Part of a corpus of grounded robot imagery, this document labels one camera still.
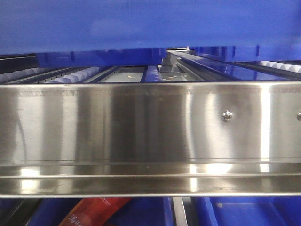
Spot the blue bin behind on rack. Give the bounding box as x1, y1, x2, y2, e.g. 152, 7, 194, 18
36, 48, 166, 68

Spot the large blue plastic bin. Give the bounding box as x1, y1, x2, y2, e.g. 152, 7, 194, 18
0, 0, 301, 55

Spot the blue bin on lower shelf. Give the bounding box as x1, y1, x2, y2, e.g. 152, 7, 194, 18
173, 196, 301, 226

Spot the red cardboard box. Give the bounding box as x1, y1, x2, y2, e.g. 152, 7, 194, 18
59, 197, 131, 226

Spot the screw on steel rail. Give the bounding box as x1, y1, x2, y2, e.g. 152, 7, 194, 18
221, 110, 233, 122

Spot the stainless steel rack front rail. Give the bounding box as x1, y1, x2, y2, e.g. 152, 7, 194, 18
0, 81, 301, 198

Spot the white roller track strip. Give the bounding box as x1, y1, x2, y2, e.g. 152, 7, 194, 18
45, 67, 101, 83

